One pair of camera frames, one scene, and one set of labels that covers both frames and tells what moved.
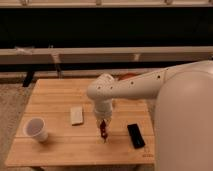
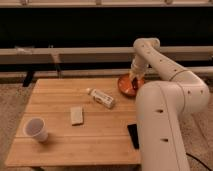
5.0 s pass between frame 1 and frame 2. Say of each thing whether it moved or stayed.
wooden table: stayed
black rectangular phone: stayed
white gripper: moved
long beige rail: stayed
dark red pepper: moved
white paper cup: stayed
